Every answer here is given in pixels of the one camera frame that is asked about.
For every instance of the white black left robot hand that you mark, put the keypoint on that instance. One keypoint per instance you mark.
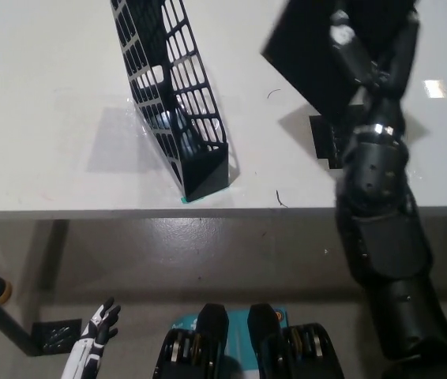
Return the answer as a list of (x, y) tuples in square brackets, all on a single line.
[(97, 335)]

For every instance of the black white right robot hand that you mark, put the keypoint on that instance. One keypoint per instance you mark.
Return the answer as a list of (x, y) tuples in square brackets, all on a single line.
[(381, 106)]

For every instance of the black mesh file shelf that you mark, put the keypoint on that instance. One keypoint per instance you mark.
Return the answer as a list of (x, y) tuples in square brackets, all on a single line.
[(207, 171)]

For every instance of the black perforated foot plate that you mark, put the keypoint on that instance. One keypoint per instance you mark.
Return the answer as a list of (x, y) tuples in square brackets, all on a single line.
[(59, 335)]

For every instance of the black tape patch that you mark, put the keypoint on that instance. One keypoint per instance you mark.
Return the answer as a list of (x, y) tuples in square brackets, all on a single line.
[(324, 138)]

